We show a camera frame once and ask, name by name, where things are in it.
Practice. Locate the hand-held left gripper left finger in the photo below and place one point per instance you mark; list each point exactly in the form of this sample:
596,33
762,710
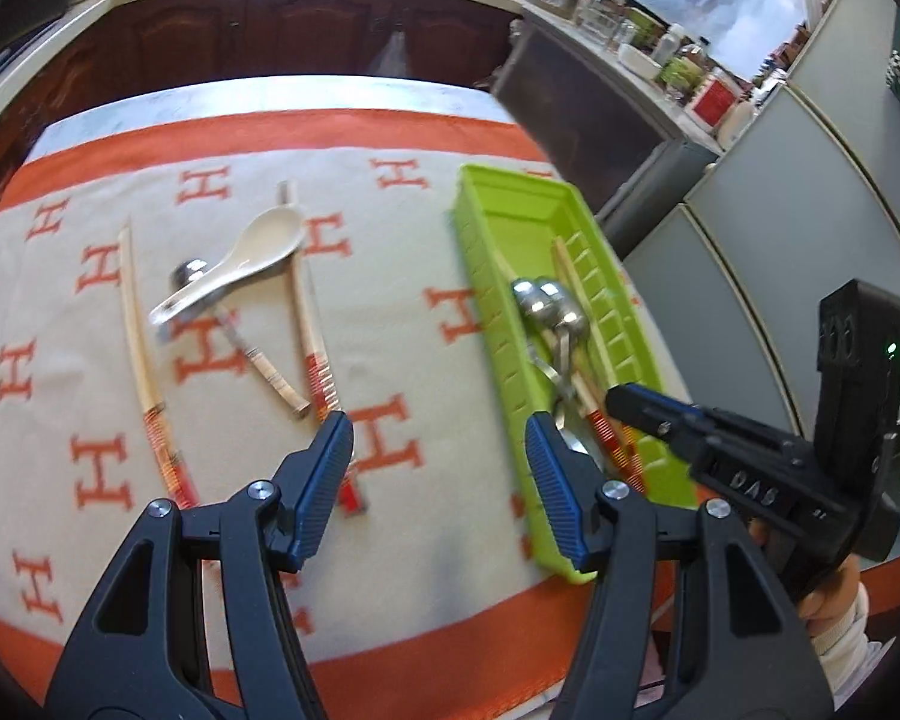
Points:
319,487

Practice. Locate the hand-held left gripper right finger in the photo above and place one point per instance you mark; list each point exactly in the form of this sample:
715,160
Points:
559,495

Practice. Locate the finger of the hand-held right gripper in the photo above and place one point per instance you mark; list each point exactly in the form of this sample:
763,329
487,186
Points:
645,409
697,414

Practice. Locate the silver metal spoon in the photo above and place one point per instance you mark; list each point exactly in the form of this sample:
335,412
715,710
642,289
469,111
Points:
574,444
526,296

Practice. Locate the large metal spoon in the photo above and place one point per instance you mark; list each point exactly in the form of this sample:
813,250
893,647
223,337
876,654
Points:
566,311

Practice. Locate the green plastic tray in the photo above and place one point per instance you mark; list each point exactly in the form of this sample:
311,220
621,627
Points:
495,240

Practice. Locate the white ceramic spoon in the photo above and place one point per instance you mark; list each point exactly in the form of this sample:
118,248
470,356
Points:
270,236

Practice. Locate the person's right forearm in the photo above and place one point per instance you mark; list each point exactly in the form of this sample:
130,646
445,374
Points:
847,652

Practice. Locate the person's right hand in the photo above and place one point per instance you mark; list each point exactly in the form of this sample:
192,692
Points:
829,596

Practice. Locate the orange patterned tablecloth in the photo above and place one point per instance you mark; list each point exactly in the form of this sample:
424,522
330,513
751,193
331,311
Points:
420,360

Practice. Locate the grey refrigerator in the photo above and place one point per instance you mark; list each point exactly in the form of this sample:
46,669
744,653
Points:
780,202

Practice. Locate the grey metal side cabinet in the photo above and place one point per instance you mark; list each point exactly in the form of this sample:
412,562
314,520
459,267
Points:
592,112

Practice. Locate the white container red label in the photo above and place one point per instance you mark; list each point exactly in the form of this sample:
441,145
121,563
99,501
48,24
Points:
712,97

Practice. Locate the glass bottle green label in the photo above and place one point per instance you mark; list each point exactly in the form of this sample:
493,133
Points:
679,71

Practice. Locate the white bowl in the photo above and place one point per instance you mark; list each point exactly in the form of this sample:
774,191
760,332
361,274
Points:
636,60

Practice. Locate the glass jar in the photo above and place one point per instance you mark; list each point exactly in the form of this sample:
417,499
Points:
600,11

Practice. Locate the white paper roll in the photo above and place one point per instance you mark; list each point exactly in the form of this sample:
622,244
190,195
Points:
808,0

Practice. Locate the clear plastic bag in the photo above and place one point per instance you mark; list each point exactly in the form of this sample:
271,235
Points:
394,56

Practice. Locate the brown wooden kitchen cabinets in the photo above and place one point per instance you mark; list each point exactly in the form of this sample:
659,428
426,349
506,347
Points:
270,22

